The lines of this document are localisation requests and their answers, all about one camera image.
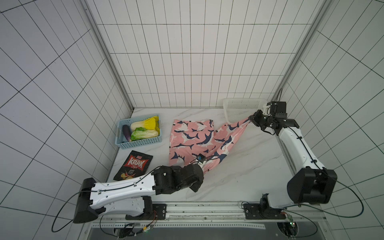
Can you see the purple eggplant toy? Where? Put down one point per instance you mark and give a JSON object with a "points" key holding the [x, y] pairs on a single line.
{"points": [[126, 130]]}

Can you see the green napa cabbage toy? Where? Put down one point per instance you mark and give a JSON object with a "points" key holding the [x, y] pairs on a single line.
{"points": [[142, 133]]}

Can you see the pink shark print shorts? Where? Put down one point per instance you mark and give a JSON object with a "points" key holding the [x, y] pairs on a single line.
{"points": [[189, 139]]}

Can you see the aluminium mounting rail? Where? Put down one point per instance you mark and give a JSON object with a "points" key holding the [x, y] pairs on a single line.
{"points": [[211, 215]]}

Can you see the yellow napa cabbage toy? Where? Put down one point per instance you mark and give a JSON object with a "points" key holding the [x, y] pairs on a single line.
{"points": [[148, 124]]}

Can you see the blue plastic basket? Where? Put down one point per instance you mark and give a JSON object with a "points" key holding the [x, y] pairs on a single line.
{"points": [[123, 144]]}

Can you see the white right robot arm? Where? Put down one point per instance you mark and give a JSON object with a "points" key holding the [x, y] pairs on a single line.
{"points": [[312, 183]]}

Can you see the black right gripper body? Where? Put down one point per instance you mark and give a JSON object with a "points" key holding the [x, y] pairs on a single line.
{"points": [[261, 118]]}

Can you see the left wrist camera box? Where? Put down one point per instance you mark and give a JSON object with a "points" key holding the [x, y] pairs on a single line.
{"points": [[201, 159]]}

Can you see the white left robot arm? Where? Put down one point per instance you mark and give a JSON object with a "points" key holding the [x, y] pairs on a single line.
{"points": [[128, 196]]}

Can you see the black Krax chips bag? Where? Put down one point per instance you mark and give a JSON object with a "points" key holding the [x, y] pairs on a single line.
{"points": [[136, 165]]}

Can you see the small green circuit board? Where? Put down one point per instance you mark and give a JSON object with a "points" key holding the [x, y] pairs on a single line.
{"points": [[290, 224]]}

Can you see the white plastic mesh basket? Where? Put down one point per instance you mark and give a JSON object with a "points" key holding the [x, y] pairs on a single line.
{"points": [[236, 109]]}

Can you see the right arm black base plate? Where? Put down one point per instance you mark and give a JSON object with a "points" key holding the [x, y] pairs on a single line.
{"points": [[258, 212]]}

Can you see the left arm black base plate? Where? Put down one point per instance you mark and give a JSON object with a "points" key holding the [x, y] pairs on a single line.
{"points": [[152, 211]]}

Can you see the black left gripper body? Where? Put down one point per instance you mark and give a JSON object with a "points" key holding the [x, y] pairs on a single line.
{"points": [[193, 186]]}

